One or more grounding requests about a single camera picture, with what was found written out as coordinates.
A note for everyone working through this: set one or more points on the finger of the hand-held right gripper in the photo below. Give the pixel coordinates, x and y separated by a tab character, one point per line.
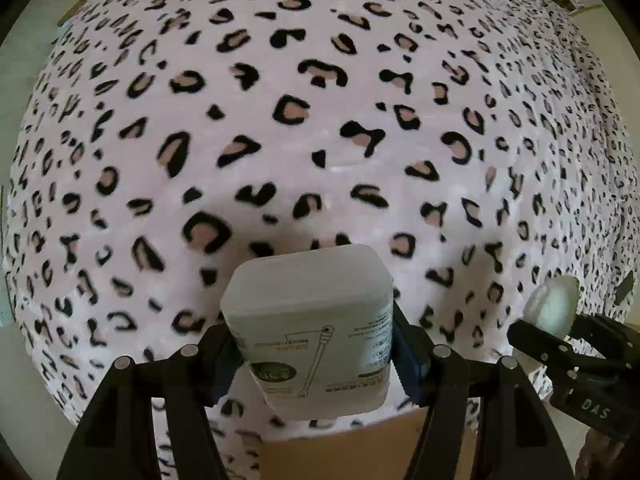
610	337
537	339

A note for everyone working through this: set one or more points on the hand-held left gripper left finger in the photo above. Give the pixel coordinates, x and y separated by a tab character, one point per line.
225	361

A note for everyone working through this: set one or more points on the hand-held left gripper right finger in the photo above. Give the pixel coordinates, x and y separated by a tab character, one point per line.
407	355

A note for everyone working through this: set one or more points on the white plush toy green leaf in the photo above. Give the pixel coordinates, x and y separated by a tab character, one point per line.
550	305

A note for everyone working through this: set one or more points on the white plastic bottle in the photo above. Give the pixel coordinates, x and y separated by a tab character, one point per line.
305	320

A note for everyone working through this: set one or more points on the brown cardboard box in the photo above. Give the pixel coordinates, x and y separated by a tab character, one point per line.
340	450

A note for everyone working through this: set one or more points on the person's right hand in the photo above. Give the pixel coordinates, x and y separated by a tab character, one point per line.
597	457

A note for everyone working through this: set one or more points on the pink leopard print blanket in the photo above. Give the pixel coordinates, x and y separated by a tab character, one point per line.
300	110

